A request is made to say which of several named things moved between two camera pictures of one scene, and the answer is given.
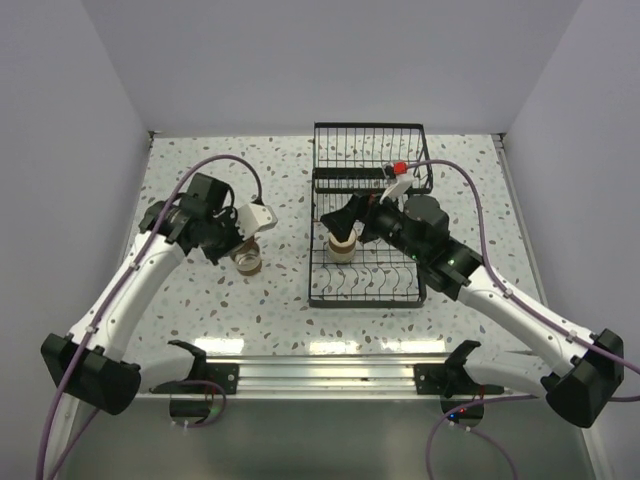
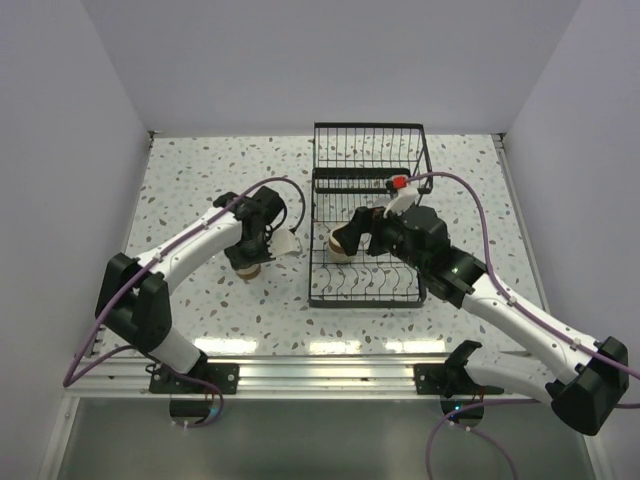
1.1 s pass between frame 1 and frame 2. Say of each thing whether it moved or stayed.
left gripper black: moved
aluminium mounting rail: stayed
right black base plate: stayed
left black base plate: stayed
